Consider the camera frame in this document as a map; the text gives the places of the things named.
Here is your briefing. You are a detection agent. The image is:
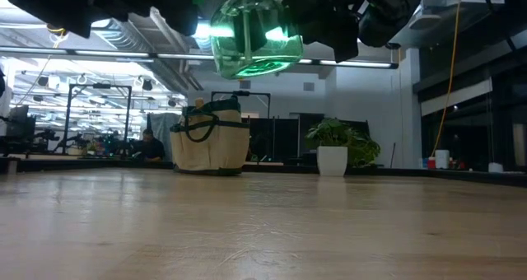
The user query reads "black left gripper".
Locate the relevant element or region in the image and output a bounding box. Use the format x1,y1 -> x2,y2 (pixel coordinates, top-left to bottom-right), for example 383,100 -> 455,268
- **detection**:
93,0 -> 212,37

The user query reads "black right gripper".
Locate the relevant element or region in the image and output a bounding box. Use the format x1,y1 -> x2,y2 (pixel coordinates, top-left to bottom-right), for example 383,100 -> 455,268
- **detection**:
217,0 -> 434,63

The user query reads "green transparent spray bottle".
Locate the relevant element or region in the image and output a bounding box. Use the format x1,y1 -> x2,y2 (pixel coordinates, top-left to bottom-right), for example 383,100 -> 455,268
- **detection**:
209,0 -> 305,81

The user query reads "beige green-trimmed gardening bag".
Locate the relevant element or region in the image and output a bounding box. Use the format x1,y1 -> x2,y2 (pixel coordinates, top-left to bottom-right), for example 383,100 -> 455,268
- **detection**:
169,96 -> 251,177

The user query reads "overhead light bar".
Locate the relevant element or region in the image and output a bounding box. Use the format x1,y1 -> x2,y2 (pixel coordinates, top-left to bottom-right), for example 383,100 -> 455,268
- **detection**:
0,45 -> 400,70

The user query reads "green leafy houseplant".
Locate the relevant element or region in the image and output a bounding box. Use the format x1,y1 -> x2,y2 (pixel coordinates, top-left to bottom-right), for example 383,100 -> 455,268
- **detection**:
304,117 -> 382,169

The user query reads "person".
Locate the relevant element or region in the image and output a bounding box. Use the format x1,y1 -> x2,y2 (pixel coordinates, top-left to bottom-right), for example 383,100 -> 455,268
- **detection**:
130,128 -> 167,163

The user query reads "white plant pot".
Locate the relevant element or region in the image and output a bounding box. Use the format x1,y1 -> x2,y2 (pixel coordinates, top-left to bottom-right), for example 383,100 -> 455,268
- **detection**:
315,145 -> 349,178

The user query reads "white cup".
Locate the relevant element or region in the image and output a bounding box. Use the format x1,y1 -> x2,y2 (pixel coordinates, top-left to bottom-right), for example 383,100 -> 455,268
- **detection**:
434,148 -> 451,170

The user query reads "large black background frame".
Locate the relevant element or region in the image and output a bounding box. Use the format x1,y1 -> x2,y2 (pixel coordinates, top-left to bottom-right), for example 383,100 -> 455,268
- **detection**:
61,82 -> 133,156

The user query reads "yellow hanging cable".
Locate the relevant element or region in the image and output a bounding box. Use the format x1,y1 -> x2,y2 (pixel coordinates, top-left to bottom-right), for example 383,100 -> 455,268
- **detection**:
430,1 -> 462,158

